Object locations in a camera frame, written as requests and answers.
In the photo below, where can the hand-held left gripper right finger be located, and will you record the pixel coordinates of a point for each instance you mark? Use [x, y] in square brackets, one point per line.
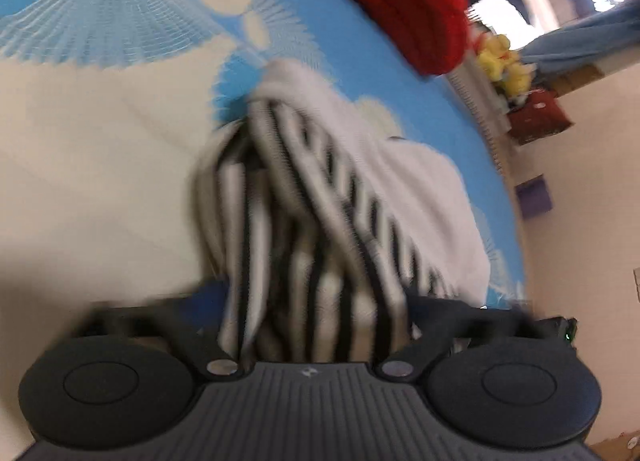
[430, 313]

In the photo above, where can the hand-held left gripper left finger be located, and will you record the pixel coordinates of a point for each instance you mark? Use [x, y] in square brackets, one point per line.
[205, 301]

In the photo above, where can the black white striped hoodie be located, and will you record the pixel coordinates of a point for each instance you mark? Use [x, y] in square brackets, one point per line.
[310, 251]

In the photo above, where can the purple box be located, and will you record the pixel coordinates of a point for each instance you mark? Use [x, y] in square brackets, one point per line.
[534, 196]

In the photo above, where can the yellow bear plush toy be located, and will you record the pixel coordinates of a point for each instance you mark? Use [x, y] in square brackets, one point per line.
[517, 81]

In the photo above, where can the yellow duck plush toy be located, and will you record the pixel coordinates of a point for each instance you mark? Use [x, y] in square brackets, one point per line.
[492, 53]

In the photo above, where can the blue curtain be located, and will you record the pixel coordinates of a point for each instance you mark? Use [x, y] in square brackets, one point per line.
[590, 41]

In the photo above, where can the red folded blanket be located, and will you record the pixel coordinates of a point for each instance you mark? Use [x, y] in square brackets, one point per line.
[400, 1]

